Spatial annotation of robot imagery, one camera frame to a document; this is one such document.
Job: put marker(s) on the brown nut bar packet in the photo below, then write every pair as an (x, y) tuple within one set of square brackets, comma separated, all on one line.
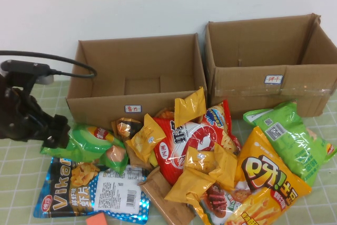
[(134, 160)]

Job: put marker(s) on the red shrimp cracker bag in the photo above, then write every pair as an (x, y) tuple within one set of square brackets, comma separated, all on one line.
[(168, 164)]

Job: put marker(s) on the large green chip bag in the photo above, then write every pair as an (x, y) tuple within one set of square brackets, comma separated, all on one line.
[(295, 143)]

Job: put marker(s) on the orange crisps bag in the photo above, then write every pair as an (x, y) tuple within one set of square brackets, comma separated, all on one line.
[(166, 114)]

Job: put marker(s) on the yellow biscuit packet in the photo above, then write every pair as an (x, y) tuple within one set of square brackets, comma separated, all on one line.
[(200, 159), (144, 138), (189, 109), (223, 167), (189, 185)]

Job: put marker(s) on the plain brown paper packet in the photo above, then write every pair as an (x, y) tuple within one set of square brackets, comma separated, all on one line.
[(163, 196)]

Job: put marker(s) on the wide open cardboard box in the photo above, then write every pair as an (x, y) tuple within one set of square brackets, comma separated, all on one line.
[(100, 109)]

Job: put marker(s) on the small green chip bag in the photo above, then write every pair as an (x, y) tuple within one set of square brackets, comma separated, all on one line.
[(84, 143)]

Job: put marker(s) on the orange rectangular block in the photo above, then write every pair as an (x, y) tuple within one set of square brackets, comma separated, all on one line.
[(96, 219)]

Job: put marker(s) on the blue bag with white label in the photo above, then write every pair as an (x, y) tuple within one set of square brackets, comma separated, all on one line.
[(116, 193)]

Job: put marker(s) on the small pale yellow packet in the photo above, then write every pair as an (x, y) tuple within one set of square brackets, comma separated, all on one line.
[(153, 160)]

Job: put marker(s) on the blue Vikar shrimp chip bag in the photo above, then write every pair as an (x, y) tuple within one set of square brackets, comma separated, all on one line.
[(60, 198)]

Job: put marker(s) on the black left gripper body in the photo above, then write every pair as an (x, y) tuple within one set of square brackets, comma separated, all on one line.
[(21, 119)]

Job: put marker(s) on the white sticker with red writing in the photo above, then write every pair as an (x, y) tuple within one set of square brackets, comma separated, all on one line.
[(273, 79), (133, 108)]

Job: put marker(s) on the taped open cardboard box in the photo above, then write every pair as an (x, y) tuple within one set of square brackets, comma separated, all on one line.
[(245, 82)]

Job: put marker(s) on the orange white meat snack bag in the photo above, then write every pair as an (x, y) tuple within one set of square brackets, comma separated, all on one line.
[(218, 204)]

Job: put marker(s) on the large orange fries snack bag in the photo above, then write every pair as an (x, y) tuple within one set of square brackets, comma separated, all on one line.
[(263, 172)]

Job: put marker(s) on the green checked tablecloth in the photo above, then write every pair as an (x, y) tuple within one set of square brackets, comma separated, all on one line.
[(18, 172)]

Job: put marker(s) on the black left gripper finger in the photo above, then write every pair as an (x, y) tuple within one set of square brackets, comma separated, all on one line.
[(55, 141), (61, 125)]

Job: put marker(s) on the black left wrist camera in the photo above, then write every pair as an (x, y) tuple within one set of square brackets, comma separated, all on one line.
[(23, 67)]

